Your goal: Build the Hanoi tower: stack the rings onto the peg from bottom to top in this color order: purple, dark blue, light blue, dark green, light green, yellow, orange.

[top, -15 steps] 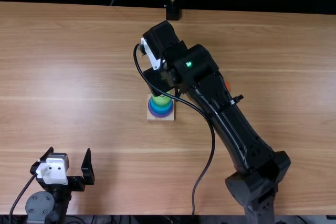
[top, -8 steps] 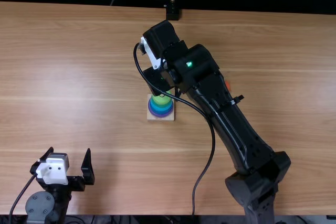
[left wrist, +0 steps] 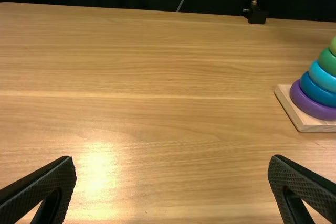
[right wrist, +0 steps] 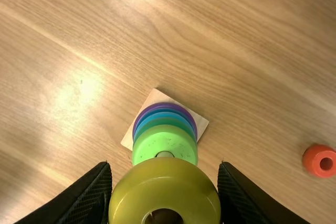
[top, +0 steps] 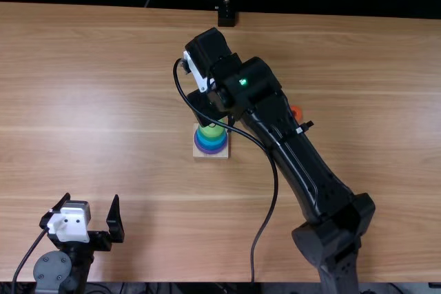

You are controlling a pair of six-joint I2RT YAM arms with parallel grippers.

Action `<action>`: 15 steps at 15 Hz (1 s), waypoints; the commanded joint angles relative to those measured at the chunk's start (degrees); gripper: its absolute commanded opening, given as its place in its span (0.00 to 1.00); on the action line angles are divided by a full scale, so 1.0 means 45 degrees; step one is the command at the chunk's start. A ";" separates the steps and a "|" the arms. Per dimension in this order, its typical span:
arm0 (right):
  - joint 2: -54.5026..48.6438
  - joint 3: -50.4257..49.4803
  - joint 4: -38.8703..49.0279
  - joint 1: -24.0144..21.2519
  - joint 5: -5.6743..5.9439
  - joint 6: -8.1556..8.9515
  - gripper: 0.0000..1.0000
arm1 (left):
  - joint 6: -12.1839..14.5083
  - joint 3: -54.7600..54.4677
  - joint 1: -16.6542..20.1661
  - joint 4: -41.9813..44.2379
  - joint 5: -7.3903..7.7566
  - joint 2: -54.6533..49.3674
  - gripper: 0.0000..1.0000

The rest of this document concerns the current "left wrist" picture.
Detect wooden peg base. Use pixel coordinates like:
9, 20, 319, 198
274, 84, 336, 133

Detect dark blue ring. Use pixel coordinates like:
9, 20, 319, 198
299, 71, 336, 108

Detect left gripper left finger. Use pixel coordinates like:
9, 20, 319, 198
0, 155, 77, 224

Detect purple ring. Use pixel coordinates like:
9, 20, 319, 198
289, 79, 336, 121

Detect light green ring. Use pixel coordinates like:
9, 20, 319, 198
329, 35, 336, 57

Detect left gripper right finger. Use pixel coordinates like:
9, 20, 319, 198
267, 154, 336, 224

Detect light blue ring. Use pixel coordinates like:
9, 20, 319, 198
308, 59, 336, 94

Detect dark green ring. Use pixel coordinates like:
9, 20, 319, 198
318, 47, 336, 71

